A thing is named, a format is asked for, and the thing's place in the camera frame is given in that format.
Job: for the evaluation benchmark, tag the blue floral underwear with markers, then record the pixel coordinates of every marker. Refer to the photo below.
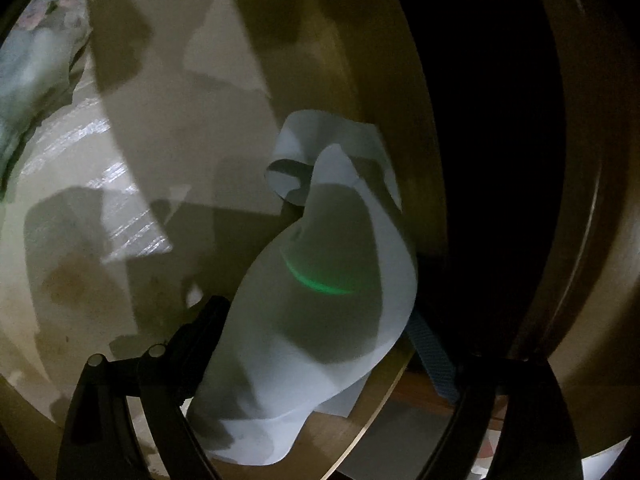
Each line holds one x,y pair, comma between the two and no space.
36,61

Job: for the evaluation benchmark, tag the white pale blue underwear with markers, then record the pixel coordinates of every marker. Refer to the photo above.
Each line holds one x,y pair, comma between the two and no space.
321,305

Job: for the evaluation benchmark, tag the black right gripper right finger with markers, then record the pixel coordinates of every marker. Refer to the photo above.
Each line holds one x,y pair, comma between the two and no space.
538,439

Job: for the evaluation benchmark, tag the wooden drawer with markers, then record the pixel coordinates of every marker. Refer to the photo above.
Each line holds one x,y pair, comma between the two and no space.
512,127

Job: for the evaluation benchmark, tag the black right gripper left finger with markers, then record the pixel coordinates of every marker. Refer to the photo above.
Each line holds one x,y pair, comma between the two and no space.
99,441

